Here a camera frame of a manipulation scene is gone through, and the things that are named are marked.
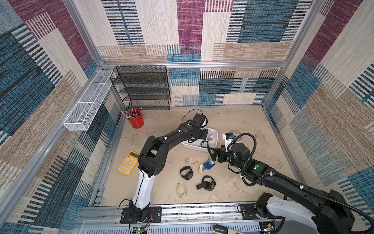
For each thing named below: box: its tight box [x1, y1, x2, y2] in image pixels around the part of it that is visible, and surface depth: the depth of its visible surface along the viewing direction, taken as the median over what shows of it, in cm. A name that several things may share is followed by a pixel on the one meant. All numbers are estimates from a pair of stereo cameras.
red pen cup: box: [129, 113, 145, 129], surface depth 109 cm
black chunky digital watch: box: [179, 165, 194, 181], surface depth 87 cm
